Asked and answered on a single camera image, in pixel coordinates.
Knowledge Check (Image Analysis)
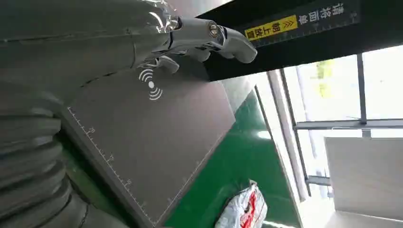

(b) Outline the white parcel bag red print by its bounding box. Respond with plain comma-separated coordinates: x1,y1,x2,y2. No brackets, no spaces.
214,180,269,228

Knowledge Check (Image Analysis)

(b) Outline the dark grey scale platform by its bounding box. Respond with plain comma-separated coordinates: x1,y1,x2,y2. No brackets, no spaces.
61,56,236,228

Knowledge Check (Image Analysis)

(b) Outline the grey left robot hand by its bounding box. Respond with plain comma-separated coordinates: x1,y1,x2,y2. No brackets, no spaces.
0,0,258,106

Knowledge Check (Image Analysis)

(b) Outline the crinkled silver foil parcel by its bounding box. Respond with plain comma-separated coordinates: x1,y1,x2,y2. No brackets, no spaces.
138,0,182,34

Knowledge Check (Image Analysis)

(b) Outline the yellow warning label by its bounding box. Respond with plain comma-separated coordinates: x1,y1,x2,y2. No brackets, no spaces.
244,15,298,42

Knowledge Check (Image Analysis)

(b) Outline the pale grey panel board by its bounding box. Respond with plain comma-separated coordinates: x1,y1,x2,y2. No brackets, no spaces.
323,136,403,228

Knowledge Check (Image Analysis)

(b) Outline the grey metal window frame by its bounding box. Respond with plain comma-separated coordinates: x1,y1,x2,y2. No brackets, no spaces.
267,53,403,203

